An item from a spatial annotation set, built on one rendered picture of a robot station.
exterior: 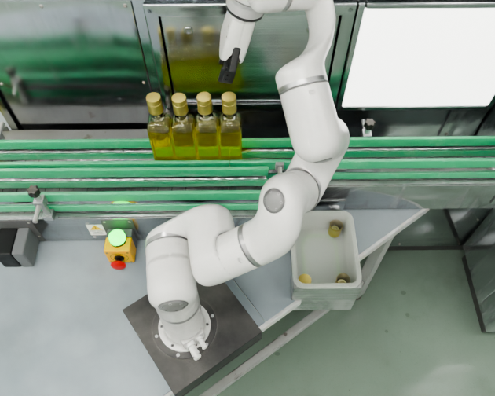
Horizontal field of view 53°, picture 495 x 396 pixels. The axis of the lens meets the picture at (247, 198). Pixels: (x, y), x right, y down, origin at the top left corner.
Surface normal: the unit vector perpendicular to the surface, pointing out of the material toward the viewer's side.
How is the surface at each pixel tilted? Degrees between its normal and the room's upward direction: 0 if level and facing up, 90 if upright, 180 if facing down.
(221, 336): 1
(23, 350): 0
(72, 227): 90
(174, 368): 1
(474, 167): 90
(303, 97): 39
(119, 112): 90
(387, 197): 90
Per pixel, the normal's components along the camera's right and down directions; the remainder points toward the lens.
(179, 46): 0.01, 0.84
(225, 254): -0.44, -0.02
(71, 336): 0.00, -0.54
